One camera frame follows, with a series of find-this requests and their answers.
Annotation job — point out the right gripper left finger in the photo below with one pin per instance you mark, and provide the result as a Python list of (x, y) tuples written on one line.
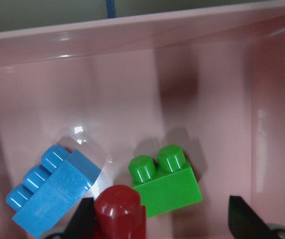
[(82, 223)]

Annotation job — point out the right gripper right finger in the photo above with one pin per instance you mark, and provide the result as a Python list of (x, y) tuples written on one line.
[(244, 223)]

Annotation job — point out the red toy block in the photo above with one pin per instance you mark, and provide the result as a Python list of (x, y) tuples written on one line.
[(119, 214)]

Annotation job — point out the blue toy block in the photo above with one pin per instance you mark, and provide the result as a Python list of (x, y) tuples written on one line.
[(50, 189)]

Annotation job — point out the green toy block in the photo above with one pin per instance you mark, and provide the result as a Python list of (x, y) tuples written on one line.
[(166, 184)]

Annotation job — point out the pink plastic box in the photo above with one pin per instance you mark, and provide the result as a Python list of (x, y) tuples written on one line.
[(211, 80)]

